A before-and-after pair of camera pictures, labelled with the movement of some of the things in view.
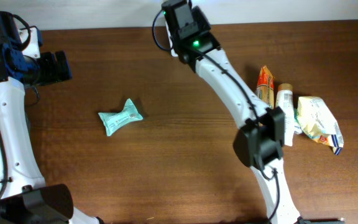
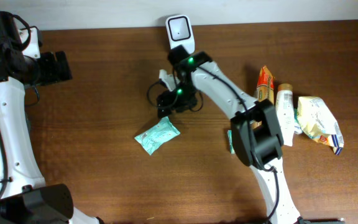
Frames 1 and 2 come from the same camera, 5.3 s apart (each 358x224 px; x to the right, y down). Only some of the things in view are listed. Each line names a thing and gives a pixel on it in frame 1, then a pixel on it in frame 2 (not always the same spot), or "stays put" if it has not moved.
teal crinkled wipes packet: x=111 y=121 → x=154 y=138
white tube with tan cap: x=284 y=100 stays put
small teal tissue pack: x=298 y=127 stays put
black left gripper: x=62 y=65 stays put
